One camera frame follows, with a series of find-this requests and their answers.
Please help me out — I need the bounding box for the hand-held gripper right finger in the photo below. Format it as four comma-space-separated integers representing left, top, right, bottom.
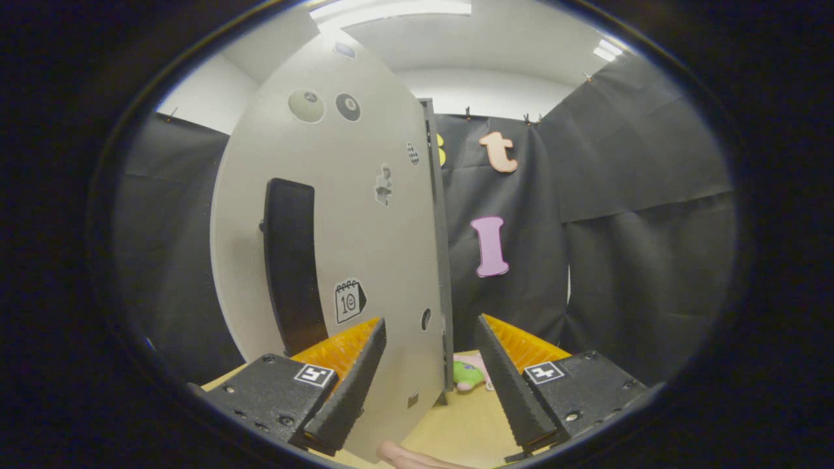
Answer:
474, 313, 667, 457

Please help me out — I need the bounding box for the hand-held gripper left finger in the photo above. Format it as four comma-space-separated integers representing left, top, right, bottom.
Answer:
189, 317, 388, 457

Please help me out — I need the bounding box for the white shoe cabinet door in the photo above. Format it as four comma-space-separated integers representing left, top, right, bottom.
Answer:
210, 29, 450, 464

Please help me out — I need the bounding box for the black door handle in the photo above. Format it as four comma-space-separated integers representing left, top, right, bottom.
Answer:
259, 177, 330, 358

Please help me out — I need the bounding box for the green and pink plush toy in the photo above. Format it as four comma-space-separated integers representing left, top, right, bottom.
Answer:
453, 352, 496, 392

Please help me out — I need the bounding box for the black backdrop cloth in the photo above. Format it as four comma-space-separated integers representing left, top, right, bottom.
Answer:
114, 55, 740, 385

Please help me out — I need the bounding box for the large ceiling light panel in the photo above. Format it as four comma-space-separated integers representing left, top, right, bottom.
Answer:
308, 0, 472, 30

